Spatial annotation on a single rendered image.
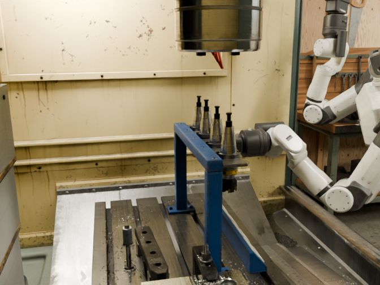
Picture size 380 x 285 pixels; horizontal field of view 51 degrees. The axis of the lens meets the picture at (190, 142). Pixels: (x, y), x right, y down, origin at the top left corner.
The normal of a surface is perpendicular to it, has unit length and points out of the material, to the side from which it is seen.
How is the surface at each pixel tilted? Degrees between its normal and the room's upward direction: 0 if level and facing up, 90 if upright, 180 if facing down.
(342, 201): 86
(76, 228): 24
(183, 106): 90
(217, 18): 90
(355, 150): 90
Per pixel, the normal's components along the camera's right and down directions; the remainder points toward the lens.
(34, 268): -0.01, -0.97
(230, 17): 0.18, 0.24
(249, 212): 0.07, -0.79
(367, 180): -0.54, 0.14
